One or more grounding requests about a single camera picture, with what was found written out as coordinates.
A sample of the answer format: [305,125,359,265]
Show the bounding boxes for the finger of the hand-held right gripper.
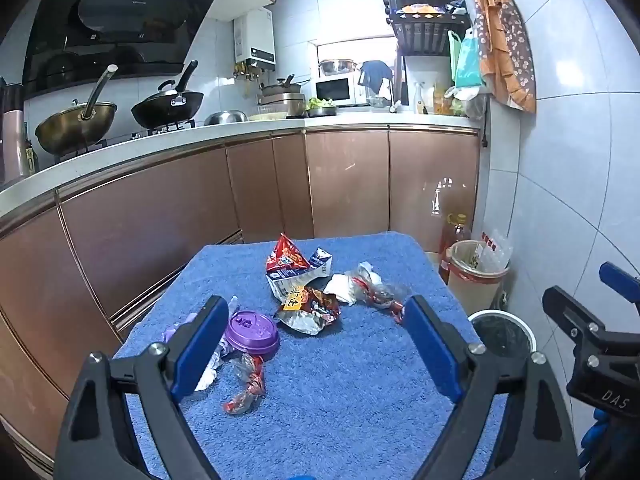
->
[599,261,640,311]
[542,285,618,348]

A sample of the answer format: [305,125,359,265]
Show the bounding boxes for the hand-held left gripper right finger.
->
[402,294,581,480]

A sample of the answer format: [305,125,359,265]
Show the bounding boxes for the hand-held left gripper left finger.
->
[54,295,231,480]

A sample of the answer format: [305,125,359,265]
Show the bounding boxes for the white tissue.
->
[192,360,221,392]

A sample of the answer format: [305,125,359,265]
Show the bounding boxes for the purple cup lid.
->
[227,310,281,361]

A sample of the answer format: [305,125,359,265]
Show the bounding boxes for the clear wrapper with red print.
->
[345,261,411,323]
[222,352,267,415]

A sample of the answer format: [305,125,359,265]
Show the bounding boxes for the white paper napkin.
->
[324,273,362,306]

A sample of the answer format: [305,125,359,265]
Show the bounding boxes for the dark foil snack wrapper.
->
[274,284,342,336]

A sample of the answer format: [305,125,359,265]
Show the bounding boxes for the red snack packet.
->
[265,233,313,273]

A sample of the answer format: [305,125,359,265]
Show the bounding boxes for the white milk carton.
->
[265,247,334,303]

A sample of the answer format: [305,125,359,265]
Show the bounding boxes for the black white-rimmed trash bin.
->
[467,309,537,361]

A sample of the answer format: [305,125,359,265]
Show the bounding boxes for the beige trash bin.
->
[446,240,510,313]

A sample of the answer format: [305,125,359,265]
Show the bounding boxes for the person's right hand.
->
[591,407,621,480]

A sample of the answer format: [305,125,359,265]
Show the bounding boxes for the clear plastic bags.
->
[470,229,513,272]

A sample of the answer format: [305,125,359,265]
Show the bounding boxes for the blue terry towel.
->
[112,231,511,480]

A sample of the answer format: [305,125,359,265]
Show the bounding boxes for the cooking oil bottle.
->
[439,212,472,281]

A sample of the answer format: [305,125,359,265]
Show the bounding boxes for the white kitchen countertop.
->
[0,111,486,218]

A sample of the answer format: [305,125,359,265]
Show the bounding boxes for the gas stove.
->
[52,119,198,163]

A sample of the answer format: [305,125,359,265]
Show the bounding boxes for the white plastic bag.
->
[445,85,488,121]

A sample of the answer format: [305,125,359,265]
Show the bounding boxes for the black wok with lid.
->
[131,60,205,131]

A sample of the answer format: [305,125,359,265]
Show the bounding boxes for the yellow bottle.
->
[432,82,451,116]

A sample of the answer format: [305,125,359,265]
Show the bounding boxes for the brass wok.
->
[35,64,119,156]

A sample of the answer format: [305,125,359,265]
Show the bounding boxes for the dark glass bottle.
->
[22,122,40,175]

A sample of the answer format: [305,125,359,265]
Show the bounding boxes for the brown orange floral apron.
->
[467,0,537,113]

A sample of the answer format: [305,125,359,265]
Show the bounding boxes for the steel cooking pot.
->
[257,74,311,118]

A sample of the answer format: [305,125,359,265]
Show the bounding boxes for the bowl of green vegetables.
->
[306,96,340,118]

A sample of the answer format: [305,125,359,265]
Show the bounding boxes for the teal plastic bag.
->
[454,27,487,88]

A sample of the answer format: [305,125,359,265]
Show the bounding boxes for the white microwave oven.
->
[315,74,368,108]

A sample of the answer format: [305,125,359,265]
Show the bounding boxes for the green plastic bag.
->
[447,30,463,86]

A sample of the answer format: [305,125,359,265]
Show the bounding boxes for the dark blue cloth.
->
[358,60,394,98]

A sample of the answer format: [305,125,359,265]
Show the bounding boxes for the pink thermos flask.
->
[0,77,31,186]

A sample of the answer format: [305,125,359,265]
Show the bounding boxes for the steel bowl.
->
[318,58,360,76]

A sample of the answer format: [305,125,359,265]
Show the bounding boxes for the white water heater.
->
[233,8,277,72]

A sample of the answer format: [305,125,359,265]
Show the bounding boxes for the black range hood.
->
[22,0,223,98]

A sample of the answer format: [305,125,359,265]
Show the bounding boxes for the black wire rack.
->
[376,0,473,58]

